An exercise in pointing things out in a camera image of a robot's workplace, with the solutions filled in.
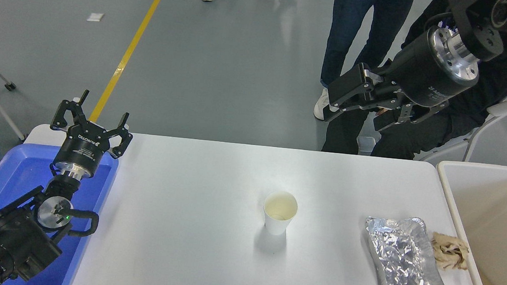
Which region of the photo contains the large pale bin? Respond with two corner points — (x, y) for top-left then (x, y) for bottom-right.
(426, 160), (507, 285)

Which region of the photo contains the standing person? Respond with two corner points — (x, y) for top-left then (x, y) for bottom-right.
(313, 0), (416, 128)

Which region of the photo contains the blue plastic tray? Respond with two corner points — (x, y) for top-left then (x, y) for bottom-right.
(0, 140), (120, 285)

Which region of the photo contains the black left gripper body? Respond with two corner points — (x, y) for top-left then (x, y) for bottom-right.
(53, 118), (114, 181)

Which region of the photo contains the crumpled silver foil tray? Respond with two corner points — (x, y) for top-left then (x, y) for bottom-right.
(359, 213), (463, 285)

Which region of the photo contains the crumpled tan paper ball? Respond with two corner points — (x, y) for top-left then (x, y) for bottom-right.
(428, 231), (472, 273)

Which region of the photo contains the white chair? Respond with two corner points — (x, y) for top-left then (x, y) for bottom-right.
(415, 81), (507, 168)

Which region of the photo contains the white paper cup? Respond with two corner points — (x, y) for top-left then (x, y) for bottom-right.
(261, 189), (299, 237)

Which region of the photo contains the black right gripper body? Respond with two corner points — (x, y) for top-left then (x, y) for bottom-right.
(382, 27), (470, 112)

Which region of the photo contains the seated person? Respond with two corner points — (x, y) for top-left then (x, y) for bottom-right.
(321, 0), (507, 168)

